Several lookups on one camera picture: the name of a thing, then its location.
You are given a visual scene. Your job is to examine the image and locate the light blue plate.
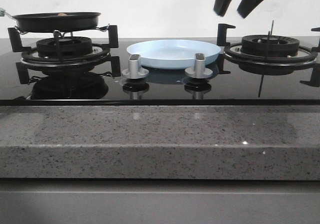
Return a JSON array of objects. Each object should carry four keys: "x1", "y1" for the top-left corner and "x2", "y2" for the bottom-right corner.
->
[{"x1": 127, "y1": 39, "x2": 221, "y2": 69}]

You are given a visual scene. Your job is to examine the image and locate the brown meat pieces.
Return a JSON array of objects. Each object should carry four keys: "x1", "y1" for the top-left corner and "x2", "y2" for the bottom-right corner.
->
[{"x1": 58, "y1": 12, "x2": 67, "y2": 16}]

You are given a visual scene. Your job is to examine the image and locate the black frying pan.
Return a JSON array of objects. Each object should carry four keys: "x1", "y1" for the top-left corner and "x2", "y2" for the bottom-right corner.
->
[{"x1": 0, "y1": 8, "x2": 100, "y2": 33}]

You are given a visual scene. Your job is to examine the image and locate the right black gas burner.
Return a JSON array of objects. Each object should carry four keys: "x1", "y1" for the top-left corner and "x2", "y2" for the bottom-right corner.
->
[{"x1": 241, "y1": 34, "x2": 300, "y2": 57}]

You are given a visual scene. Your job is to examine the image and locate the black gas burner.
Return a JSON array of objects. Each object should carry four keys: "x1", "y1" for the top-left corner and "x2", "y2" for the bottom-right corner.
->
[
  {"x1": 36, "y1": 36, "x2": 93, "y2": 58},
  {"x1": 241, "y1": 34, "x2": 300, "y2": 57}
]

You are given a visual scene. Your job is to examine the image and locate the right black pan support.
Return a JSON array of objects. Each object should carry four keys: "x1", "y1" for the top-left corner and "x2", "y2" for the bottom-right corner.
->
[{"x1": 217, "y1": 23, "x2": 320, "y2": 68}]

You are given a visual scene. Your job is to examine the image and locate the black pan support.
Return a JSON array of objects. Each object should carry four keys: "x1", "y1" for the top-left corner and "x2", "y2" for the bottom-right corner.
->
[
  {"x1": 9, "y1": 25, "x2": 119, "y2": 69},
  {"x1": 217, "y1": 23, "x2": 320, "y2": 68}
]

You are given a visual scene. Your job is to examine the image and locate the right silver stove knob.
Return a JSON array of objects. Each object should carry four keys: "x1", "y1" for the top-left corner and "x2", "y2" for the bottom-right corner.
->
[{"x1": 184, "y1": 53, "x2": 213, "y2": 79}]

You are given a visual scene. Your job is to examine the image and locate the silver stove knob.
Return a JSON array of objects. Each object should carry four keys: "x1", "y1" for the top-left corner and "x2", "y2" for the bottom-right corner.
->
[
  {"x1": 184, "y1": 53, "x2": 213, "y2": 79},
  {"x1": 122, "y1": 54, "x2": 149, "y2": 79}
]

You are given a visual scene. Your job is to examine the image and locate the left silver stove knob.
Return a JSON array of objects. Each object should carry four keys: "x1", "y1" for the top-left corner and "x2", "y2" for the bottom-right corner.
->
[{"x1": 122, "y1": 54, "x2": 149, "y2": 79}]

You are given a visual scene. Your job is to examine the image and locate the left black pan support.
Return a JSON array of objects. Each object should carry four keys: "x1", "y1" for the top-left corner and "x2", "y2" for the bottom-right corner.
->
[{"x1": 9, "y1": 25, "x2": 119, "y2": 69}]

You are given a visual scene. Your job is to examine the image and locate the left black gas burner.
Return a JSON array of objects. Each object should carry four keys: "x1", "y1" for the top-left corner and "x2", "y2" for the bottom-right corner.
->
[{"x1": 36, "y1": 36, "x2": 93, "y2": 58}]

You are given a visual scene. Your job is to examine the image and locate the black glass stove top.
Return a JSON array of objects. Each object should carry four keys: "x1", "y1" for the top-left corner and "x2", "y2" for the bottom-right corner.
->
[{"x1": 0, "y1": 39, "x2": 320, "y2": 106}]

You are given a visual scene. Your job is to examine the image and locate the chrome wire pan trivet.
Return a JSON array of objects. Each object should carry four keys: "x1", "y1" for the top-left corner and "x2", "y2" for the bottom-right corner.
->
[{"x1": 8, "y1": 24, "x2": 111, "y2": 37}]

